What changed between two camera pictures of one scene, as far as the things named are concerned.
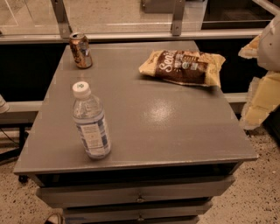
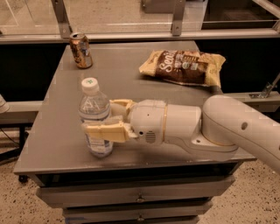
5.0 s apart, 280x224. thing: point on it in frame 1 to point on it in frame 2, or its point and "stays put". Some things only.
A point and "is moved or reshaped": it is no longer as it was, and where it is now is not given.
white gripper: x=269 y=48 to x=148 y=121
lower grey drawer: x=137 y=213 stays put
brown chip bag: x=185 y=66 stays put
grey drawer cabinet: x=175 y=146 stays put
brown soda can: x=80 y=49 stays put
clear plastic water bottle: x=88 y=117 is moved or reshaped
